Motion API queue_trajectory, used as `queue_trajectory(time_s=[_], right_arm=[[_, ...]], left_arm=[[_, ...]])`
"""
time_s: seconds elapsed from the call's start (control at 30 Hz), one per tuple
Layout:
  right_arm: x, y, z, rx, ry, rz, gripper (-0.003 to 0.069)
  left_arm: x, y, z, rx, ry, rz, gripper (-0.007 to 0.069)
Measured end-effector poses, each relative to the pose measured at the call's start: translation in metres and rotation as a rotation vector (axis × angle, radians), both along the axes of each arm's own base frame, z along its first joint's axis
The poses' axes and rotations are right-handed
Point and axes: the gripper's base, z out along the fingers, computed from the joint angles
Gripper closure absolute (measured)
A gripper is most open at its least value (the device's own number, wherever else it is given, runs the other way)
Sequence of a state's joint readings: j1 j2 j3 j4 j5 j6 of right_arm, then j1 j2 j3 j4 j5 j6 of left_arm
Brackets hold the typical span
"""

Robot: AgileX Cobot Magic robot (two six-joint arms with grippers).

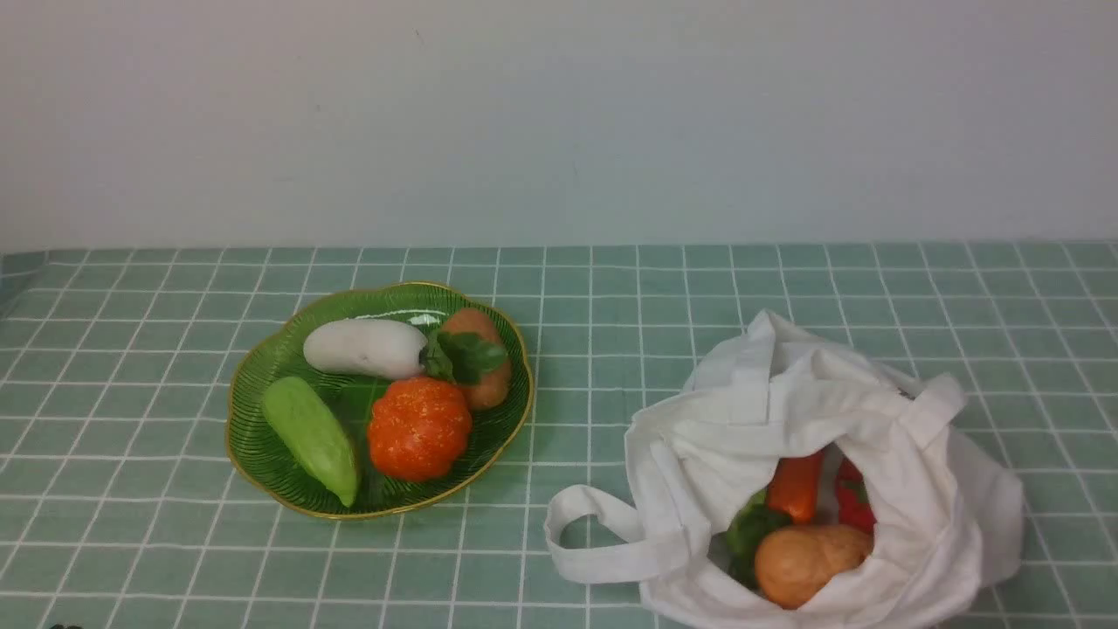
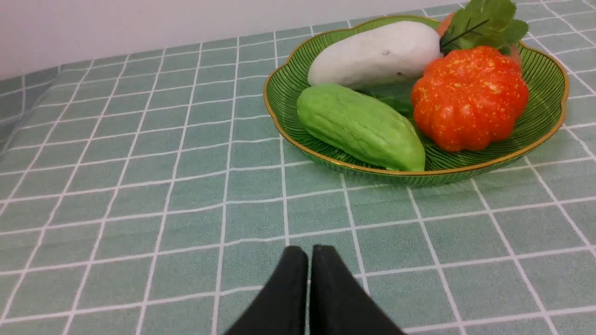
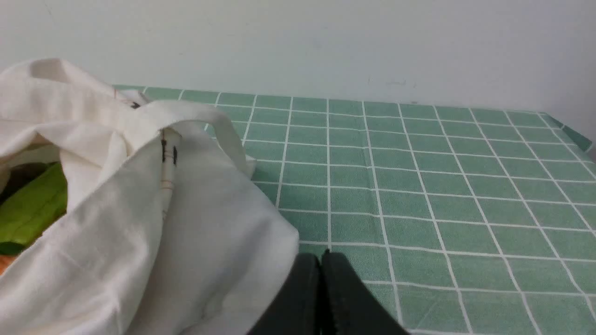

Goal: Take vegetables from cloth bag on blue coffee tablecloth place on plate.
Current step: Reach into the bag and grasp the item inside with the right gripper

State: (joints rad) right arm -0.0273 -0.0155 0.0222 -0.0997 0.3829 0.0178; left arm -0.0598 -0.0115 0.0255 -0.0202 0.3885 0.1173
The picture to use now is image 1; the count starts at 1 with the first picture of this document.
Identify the tan butternut squash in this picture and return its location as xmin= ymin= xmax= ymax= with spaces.
xmin=754 ymin=524 xmax=874 ymax=610

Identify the white cloth tote bag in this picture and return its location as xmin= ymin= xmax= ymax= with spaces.
xmin=543 ymin=309 xmax=1024 ymax=628

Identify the green vegetable in bag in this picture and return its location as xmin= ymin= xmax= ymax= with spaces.
xmin=724 ymin=489 xmax=793 ymax=591

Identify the brown potato on plate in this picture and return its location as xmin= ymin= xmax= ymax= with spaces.
xmin=437 ymin=308 xmax=512 ymax=411

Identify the orange pumpkin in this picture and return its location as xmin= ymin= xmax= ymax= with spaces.
xmin=367 ymin=377 xmax=473 ymax=483

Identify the green glass plate gold rim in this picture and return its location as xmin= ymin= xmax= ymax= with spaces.
xmin=226 ymin=282 xmax=536 ymax=521

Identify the white radish with green leaves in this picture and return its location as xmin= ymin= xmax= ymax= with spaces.
xmin=302 ymin=320 xmax=506 ymax=384

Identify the orange carrot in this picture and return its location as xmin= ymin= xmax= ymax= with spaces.
xmin=765 ymin=450 xmax=825 ymax=525

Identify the red pepper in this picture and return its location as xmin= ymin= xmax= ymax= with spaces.
xmin=833 ymin=457 xmax=877 ymax=536

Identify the green checkered tablecloth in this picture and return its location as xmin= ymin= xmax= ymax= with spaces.
xmin=1 ymin=240 xmax=1117 ymax=628

